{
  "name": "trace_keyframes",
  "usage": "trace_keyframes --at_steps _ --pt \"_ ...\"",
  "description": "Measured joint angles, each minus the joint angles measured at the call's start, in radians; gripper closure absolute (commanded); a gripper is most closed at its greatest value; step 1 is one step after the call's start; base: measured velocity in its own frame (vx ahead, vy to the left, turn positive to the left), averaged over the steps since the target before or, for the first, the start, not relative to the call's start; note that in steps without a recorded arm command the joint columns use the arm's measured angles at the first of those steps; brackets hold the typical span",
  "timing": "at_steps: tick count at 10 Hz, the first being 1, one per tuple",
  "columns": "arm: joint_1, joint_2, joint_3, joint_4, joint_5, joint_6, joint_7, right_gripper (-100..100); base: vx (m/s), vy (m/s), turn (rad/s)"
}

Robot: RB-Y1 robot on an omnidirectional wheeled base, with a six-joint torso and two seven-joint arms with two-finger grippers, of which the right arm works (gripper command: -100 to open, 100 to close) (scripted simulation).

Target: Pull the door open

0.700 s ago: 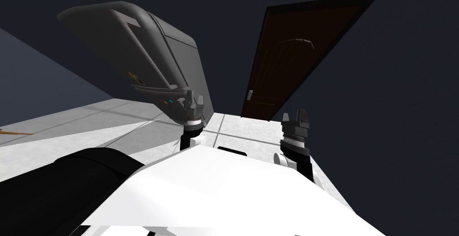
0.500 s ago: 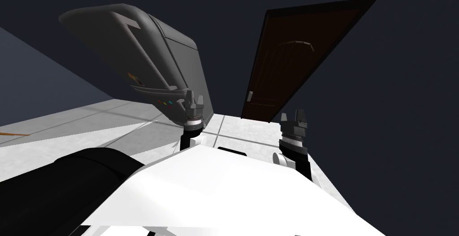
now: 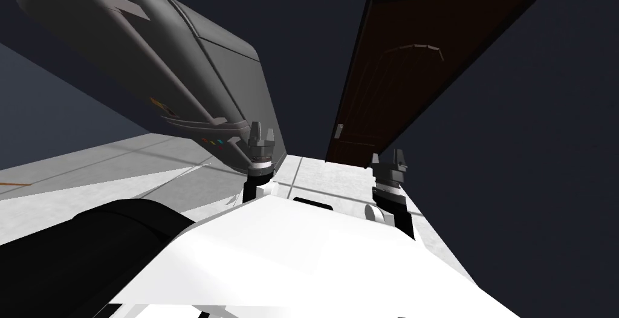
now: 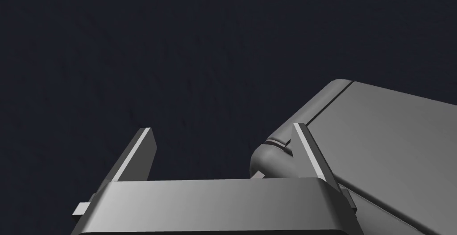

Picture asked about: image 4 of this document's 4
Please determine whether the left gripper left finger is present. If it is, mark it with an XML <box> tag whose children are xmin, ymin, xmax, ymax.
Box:
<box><xmin>101</xmin><ymin>127</ymin><xmax>158</xmax><ymax>189</ymax></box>

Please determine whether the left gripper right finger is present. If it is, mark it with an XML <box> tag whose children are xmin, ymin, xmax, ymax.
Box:
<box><xmin>290</xmin><ymin>122</ymin><xmax>341</xmax><ymax>192</ymax></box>

